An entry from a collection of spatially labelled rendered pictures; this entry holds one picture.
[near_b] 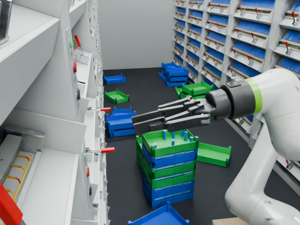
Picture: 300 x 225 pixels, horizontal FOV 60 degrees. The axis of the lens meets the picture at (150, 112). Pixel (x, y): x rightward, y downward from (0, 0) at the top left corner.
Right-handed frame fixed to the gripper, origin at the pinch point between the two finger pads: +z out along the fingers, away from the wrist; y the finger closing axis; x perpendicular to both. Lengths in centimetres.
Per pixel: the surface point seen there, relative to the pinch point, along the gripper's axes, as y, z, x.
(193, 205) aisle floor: -65, -24, 105
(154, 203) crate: -68, 1, 96
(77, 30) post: -48, 14, -19
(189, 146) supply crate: -71, -28, 62
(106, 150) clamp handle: -2.7, 11.8, 6.4
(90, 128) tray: -20.1, 16.6, 8.0
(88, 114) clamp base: -28.9, 17.2, 6.7
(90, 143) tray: -10.8, 16.6, 8.1
